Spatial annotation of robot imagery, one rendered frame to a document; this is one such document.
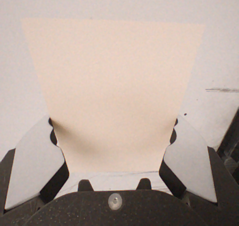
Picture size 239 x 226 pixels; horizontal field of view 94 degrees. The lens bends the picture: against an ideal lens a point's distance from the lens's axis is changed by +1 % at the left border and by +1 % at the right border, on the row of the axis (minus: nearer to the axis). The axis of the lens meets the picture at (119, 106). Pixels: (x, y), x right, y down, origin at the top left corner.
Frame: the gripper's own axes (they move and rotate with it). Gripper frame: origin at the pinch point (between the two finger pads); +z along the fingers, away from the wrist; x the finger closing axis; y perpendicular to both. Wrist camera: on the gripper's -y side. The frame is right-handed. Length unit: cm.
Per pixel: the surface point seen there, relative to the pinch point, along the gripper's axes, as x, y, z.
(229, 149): 60, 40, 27
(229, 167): 86, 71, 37
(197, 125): 15.5, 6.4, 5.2
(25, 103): -14.2, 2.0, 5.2
